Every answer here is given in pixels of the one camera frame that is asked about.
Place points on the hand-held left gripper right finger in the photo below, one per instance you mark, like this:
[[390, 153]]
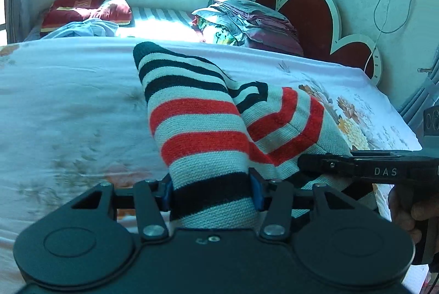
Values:
[[256, 191]]

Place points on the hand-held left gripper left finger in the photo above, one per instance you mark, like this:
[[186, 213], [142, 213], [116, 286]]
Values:
[[167, 192]]

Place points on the stack of folded bedding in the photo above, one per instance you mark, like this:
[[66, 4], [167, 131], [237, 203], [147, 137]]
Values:
[[253, 23]]

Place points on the light blue cloth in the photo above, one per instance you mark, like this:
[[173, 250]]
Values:
[[85, 28]]

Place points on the dark red pillow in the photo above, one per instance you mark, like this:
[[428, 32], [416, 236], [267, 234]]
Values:
[[79, 11]]

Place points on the floral bed sheet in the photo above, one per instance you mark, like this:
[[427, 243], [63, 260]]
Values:
[[68, 91]]

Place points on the striped knit sweater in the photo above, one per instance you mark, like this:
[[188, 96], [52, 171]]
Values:
[[202, 129]]

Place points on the person's right hand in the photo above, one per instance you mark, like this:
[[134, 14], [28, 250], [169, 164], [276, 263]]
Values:
[[404, 211]]

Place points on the grey-blue cloth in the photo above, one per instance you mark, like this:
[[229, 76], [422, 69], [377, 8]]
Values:
[[422, 91]]

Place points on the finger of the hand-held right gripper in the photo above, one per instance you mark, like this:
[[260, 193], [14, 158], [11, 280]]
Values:
[[329, 165]]

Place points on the striped mattress sheet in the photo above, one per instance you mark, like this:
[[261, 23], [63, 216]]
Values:
[[154, 17]]

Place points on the red heart-shaped headboard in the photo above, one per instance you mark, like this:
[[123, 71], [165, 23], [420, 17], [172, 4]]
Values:
[[308, 16]]

